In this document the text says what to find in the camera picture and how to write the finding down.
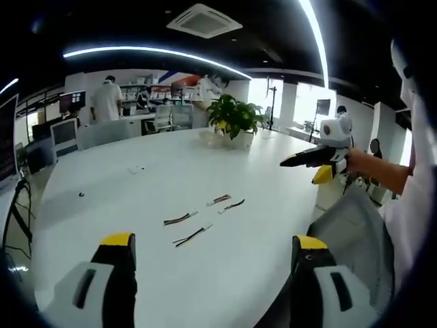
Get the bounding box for grey mesh office chair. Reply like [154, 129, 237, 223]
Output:
[307, 186, 395, 308]

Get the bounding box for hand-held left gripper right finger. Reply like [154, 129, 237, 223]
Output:
[289, 234, 380, 328]

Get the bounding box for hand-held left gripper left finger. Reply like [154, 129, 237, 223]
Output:
[41, 232, 138, 328]

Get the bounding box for black round-backed chair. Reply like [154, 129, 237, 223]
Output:
[369, 137, 384, 161]

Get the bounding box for ceiling air conditioner vent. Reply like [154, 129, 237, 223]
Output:
[166, 3, 244, 40]

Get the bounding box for black tripod stand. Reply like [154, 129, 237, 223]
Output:
[267, 76, 278, 131]

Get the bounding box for white mesh office chair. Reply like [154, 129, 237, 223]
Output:
[152, 104, 173, 131]
[170, 103, 195, 130]

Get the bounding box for long ceiling light strip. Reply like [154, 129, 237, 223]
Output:
[298, 0, 330, 100]
[0, 78, 20, 96]
[62, 45, 253, 81]

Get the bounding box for dark computer monitor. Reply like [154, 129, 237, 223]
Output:
[59, 90, 87, 113]
[315, 98, 333, 121]

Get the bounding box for person's right hand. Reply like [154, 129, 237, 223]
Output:
[344, 146, 365, 173]

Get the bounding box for black cables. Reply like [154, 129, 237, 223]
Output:
[2, 178, 36, 258]

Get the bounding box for person's white shirt torso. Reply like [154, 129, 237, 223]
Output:
[382, 98, 437, 291]

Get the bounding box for green potted plant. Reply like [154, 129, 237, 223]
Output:
[206, 94, 264, 150]

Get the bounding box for clear glass dish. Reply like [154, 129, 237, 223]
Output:
[198, 129, 223, 147]

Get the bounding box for JST connector with coloured wires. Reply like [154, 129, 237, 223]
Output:
[163, 211, 199, 227]
[172, 223, 214, 249]
[218, 198, 246, 215]
[206, 193, 231, 208]

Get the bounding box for large dark screen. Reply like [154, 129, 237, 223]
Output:
[0, 94, 20, 189]

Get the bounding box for white framed office chair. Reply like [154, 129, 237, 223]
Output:
[50, 118, 80, 159]

